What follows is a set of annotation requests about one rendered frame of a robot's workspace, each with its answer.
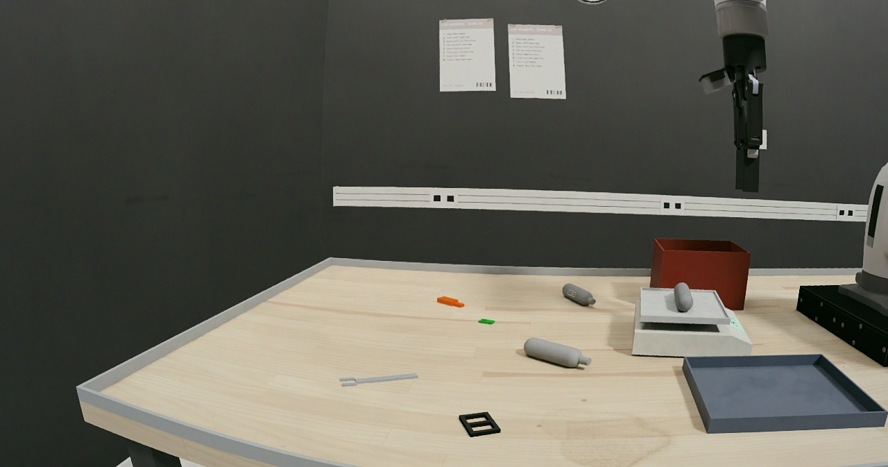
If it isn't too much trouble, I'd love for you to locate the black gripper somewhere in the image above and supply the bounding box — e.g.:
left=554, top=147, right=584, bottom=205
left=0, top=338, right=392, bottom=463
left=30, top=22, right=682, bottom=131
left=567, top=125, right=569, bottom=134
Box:
left=722, top=35, right=767, bottom=192

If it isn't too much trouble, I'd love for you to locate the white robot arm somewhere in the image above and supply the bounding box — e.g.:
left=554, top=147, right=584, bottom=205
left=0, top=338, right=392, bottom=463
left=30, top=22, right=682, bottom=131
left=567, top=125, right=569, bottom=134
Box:
left=699, top=0, right=888, bottom=316

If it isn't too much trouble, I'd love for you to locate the grey metal gas cylinder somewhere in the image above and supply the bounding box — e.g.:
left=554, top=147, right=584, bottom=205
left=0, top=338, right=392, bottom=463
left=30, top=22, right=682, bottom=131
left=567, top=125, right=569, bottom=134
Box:
left=562, top=283, right=596, bottom=305

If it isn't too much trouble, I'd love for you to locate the white digital scale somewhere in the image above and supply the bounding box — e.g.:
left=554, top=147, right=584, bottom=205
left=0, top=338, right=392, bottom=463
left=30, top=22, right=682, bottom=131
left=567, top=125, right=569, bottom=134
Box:
left=632, top=287, right=753, bottom=357

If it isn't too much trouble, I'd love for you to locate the grey table edge trim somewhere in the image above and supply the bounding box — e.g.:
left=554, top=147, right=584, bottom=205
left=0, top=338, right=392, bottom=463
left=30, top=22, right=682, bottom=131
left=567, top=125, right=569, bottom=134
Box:
left=76, top=257, right=862, bottom=467

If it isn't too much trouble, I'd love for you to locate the grey co2 cylinder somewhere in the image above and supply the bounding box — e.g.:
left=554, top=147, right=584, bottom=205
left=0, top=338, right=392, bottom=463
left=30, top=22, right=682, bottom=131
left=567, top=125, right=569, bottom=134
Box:
left=524, top=337, right=592, bottom=368
left=674, top=282, right=694, bottom=312

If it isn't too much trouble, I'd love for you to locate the black rectangular buckle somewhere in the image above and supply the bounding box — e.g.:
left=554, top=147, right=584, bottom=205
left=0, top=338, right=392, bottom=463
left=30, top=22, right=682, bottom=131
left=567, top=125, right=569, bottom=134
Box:
left=459, top=411, right=501, bottom=437

